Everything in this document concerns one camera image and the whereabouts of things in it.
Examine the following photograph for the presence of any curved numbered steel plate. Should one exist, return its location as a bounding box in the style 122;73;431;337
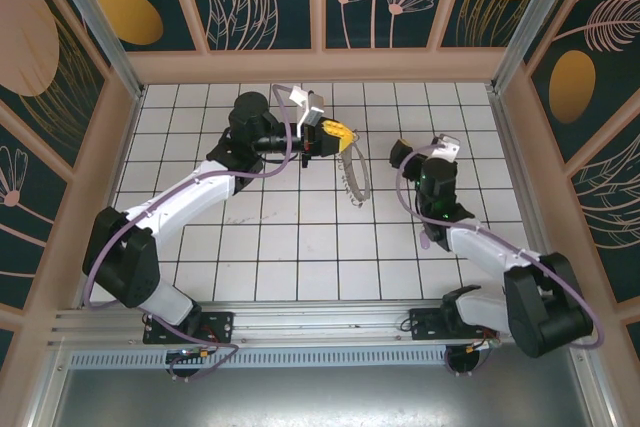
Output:
336;138;372;209

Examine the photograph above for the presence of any grey metal sheet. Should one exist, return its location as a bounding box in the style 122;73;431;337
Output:
52;365;599;427

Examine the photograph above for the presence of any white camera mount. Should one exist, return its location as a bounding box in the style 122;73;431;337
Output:
288;85;315;139
431;133;462;164

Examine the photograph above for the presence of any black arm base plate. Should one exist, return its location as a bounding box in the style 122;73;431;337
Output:
408;306;454;343
143;310;236;346

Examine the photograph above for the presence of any aluminium corner post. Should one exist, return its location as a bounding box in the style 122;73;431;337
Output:
488;0;587;94
39;0;147;101

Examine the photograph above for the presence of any red black wire bundle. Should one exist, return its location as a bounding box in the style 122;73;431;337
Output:
462;331;502;354
169;329;224;364

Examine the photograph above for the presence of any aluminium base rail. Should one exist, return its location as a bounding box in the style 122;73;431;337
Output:
48;298;594;348

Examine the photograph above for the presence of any slotted cable duct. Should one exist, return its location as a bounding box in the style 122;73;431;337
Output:
66;348;576;369

